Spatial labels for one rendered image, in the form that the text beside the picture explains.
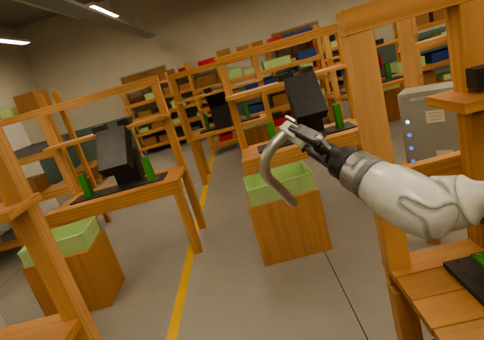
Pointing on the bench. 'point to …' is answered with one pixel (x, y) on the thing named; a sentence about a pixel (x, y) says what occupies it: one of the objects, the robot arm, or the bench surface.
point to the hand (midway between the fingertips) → (293, 133)
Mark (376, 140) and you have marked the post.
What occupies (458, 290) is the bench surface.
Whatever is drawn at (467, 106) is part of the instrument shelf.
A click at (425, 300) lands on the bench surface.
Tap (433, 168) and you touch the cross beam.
